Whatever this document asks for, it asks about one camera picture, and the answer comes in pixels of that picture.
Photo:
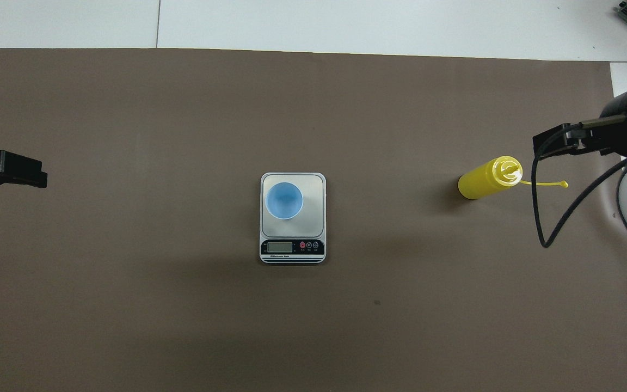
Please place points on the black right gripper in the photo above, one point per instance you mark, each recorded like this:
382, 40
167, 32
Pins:
621, 136

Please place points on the yellow squeeze bottle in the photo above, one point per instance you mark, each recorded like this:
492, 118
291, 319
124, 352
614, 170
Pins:
479, 181

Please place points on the light blue plastic cup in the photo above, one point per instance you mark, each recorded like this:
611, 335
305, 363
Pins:
284, 200

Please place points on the silver digital kitchen scale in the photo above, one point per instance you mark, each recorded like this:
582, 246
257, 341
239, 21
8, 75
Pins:
292, 247

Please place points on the brown paper table mat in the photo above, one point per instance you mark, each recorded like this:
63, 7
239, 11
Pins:
183, 326

